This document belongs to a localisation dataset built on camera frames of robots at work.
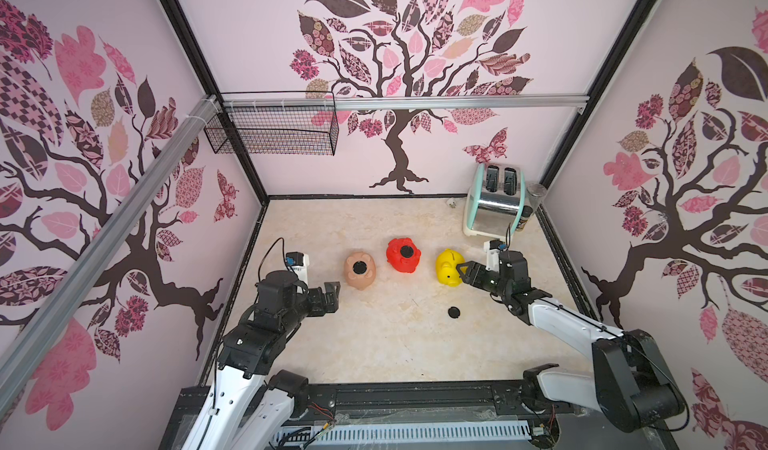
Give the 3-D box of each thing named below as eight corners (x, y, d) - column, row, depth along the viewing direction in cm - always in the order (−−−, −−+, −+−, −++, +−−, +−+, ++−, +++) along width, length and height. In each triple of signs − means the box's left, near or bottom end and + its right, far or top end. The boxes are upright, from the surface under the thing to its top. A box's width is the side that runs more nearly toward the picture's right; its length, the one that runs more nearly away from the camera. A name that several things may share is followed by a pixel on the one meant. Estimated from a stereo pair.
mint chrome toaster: (461, 235, 110) (471, 200, 96) (465, 196, 124) (475, 160, 109) (509, 244, 108) (528, 209, 93) (508, 203, 121) (524, 167, 107)
